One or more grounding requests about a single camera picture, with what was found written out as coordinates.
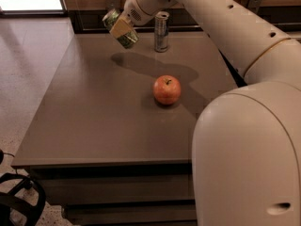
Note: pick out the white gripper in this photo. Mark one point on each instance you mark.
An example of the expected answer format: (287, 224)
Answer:
(134, 11)

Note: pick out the green soda can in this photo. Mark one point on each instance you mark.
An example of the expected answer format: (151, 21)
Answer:
(120, 28)

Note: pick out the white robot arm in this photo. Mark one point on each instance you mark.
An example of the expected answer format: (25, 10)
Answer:
(246, 148)

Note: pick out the silver slim can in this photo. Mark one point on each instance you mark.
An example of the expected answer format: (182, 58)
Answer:
(161, 31)

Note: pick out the red apple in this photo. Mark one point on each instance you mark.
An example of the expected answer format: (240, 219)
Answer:
(167, 90)

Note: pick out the grey drawer cabinet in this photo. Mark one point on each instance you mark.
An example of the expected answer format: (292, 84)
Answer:
(100, 144)

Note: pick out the black office chair base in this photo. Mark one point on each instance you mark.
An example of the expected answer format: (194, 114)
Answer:
(9, 200)

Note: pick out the horizontal metal rail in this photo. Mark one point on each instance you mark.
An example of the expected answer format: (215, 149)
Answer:
(284, 27)

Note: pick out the left metal bracket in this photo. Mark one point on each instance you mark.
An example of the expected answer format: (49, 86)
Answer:
(112, 4)

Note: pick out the metal bracket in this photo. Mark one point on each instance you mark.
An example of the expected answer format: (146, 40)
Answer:
(112, 4)
(254, 5)

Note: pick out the right metal bracket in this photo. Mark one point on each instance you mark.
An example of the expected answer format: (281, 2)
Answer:
(254, 5)

